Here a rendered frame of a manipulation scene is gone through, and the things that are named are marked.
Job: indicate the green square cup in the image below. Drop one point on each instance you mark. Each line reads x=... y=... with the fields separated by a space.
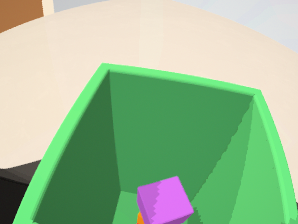
x=133 y=126

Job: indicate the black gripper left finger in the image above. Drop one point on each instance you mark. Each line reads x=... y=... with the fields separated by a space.
x=13 y=183

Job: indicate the purple cube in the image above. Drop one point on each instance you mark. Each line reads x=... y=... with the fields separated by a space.
x=164 y=202

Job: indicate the orange block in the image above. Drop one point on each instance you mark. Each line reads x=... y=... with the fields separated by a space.
x=140 y=221

